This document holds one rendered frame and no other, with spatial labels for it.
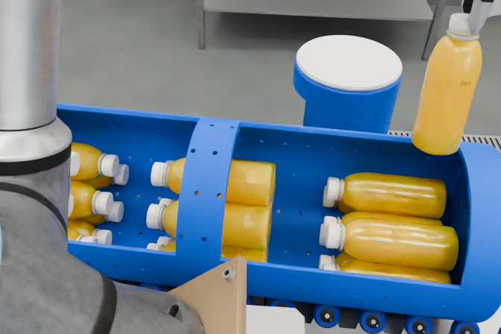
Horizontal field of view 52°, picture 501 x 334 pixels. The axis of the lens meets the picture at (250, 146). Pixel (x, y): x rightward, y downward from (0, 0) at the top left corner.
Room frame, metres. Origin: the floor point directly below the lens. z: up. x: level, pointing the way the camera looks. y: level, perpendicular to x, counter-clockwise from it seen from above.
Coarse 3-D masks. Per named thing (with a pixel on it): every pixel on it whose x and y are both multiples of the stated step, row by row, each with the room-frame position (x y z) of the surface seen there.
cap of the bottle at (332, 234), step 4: (328, 224) 0.55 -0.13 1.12; (332, 224) 0.55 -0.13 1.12; (336, 224) 0.55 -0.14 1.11; (328, 228) 0.54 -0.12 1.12; (332, 228) 0.54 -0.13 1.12; (336, 228) 0.54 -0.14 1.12; (328, 232) 0.54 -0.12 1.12; (332, 232) 0.54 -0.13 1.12; (336, 232) 0.54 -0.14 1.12; (328, 236) 0.53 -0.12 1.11; (332, 236) 0.53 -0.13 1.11; (336, 236) 0.53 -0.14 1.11; (328, 240) 0.53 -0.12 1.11; (332, 240) 0.53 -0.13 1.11; (336, 240) 0.53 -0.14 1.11; (328, 244) 0.52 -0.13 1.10; (332, 244) 0.52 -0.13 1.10; (336, 244) 0.52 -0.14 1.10
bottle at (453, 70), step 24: (456, 48) 0.60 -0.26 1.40; (480, 48) 0.61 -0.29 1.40; (432, 72) 0.61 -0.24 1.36; (456, 72) 0.59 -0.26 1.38; (480, 72) 0.60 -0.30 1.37; (432, 96) 0.59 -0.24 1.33; (456, 96) 0.58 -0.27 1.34; (432, 120) 0.58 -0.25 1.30; (456, 120) 0.58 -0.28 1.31; (432, 144) 0.57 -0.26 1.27; (456, 144) 0.58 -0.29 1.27
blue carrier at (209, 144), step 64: (128, 128) 0.76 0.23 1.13; (192, 128) 0.74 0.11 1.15; (256, 128) 0.71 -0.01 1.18; (320, 128) 0.67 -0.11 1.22; (128, 192) 0.73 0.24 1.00; (192, 192) 0.53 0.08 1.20; (320, 192) 0.71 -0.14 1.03; (448, 192) 0.70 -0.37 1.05; (128, 256) 0.48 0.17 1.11; (192, 256) 0.48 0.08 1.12
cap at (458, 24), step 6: (450, 18) 0.63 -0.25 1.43; (456, 18) 0.62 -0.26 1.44; (462, 18) 0.62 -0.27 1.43; (450, 24) 0.63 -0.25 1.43; (456, 24) 0.62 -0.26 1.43; (462, 24) 0.61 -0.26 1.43; (468, 24) 0.61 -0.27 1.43; (450, 30) 0.62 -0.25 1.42; (456, 30) 0.61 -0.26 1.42; (462, 30) 0.61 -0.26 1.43; (468, 30) 0.61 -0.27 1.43
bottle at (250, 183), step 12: (168, 168) 0.62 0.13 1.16; (180, 168) 0.61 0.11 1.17; (240, 168) 0.60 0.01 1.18; (252, 168) 0.60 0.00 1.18; (264, 168) 0.61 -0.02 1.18; (168, 180) 0.60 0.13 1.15; (180, 180) 0.59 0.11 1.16; (228, 180) 0.59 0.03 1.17; (240, 180) 0.59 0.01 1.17; (252, 180) 0.59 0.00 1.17; (264, 180) 0.59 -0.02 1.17; (228, 192) 0.58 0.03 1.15; (240, 192) 0.58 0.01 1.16; (252, 192) 0.57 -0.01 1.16; (264, 192) 0.57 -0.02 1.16; (252, 204) 0.58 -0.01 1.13; (264, 204) 0.57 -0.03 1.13
